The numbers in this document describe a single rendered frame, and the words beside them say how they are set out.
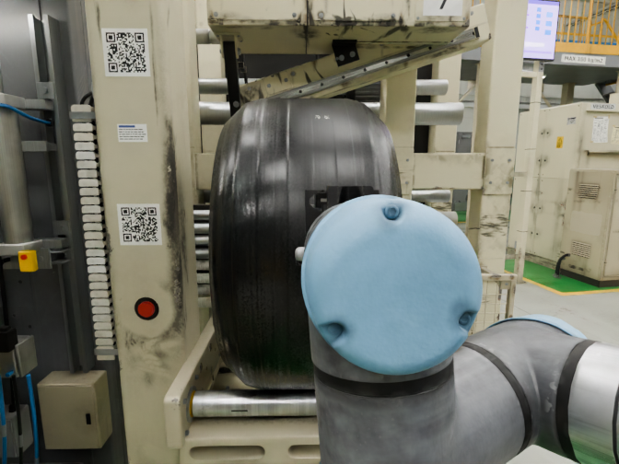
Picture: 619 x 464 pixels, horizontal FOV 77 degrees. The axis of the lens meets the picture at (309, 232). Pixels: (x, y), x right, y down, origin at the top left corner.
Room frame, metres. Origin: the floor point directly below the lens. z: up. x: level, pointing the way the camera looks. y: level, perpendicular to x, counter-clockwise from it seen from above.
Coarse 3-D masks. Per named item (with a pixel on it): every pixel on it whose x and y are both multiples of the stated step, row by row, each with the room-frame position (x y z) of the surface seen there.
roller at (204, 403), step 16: (192, 400) 0.63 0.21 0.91; (208, 400) 0.62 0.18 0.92; (224, 400) 0.62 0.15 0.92; (240, 400) 0.62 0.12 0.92; (256, 400) 0.62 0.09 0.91; (272, 400) 0.62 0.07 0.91; (288, 400) 0.62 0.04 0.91; (304, 400) 0.63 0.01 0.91; (192, 416) 0.62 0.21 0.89; (208, 416) 0.62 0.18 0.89; (224, 416) 0.62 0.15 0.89; (240, 416) 0.62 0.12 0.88
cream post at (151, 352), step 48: (96, 0) 0.69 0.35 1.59; (144, 0) 0.69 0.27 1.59; (96, 48) 0.69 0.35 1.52; (96, 96) 0.69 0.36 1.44; (144, 96) 0.69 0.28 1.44; (144, 144) 0.69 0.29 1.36; (144, 192) 0.69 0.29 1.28; (192, 192) 0.81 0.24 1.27; (192, 240) 0.79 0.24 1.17; (144, 288) 0.69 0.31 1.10; (192, 288) 0.77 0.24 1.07; (144, 336) 0.69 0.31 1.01; (192, 336) 0.75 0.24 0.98; (144, 384) 0.69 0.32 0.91; (144, 432) 0.69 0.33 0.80
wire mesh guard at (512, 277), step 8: (488, 280) 1.12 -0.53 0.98; (496, 280) 1.12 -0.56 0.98; (504, 280) 1.12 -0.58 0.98; (512, 280) 1.12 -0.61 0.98; (496, 288) 1.12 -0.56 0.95; (512, 288) 1.12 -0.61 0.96; (512, 296) 1.12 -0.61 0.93; (488, 304) 1.13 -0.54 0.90; (496, 304) 1.13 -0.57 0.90; (504, 304) 1.13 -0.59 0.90; (512, 304) 1.12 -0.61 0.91; (512, 312) 1.12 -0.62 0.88
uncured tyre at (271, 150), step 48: (240, 144) 0.58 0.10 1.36; (288, 144) 0.58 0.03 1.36; (336, 144) 0.58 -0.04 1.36; (384, 144) 0.61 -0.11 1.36; (240, 192) 0.53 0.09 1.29; (288, 192) 0.53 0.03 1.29; (384, 192) 0.54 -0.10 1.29; (240, 240) 0.51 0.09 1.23; (288, 240) 0.51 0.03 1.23; (240, 288) 0.50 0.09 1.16; (288, 288) 0.50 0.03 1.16; (240, 336) 0.52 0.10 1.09; (288, 336) 0.51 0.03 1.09; (288, 384) 0.58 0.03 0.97
